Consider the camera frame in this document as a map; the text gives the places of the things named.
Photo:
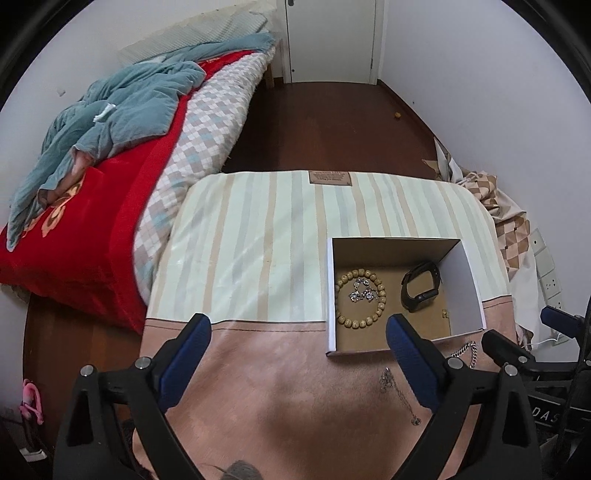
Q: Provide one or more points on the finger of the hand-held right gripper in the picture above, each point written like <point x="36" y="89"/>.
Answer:
<point x="558" y="318"/>
<point x="501" y="346"/>

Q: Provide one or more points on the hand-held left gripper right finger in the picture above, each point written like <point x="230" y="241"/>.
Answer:
<point x="411" y="364"/>

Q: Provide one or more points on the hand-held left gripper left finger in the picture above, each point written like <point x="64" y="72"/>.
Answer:
<point x="184" y="364"/>

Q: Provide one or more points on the cardboard box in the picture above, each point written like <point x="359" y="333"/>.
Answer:
<point x="466" y="286"/>

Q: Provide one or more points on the silver pendant jewelry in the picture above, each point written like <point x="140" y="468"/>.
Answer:
<point x="358" y="293"/>

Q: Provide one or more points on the black smart band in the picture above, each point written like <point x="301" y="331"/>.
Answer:
<point x="408" y="300"/>

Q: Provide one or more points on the brown checked cloth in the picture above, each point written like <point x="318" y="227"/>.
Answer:
<point x="510" y="230"/>

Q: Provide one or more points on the bed with red blanket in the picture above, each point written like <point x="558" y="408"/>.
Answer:
<point x="92" y="249"/>

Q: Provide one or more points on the pink plastic object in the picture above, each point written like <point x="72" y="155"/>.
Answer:
<point x="31" y="404"/>

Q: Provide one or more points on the brown leather label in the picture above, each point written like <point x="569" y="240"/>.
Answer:
<point x="330" y="177"/>

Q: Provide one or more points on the checked bed sheet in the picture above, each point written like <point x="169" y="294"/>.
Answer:
<point x="203" y="134"/>

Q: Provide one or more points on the white quilt tag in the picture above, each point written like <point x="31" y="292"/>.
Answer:
<point x="103" y="113"/>

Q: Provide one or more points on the teal quilt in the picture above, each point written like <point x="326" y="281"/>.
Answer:
<point x="134" y="101"/>

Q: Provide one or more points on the striped pillow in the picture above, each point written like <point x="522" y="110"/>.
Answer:
<point x="194" y="39"/>

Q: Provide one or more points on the white door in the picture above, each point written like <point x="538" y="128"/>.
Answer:
<point x="332" y="41"/>

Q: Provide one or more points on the wooden bed frame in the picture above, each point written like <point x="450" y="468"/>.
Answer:
<point x="273" y="64"/>

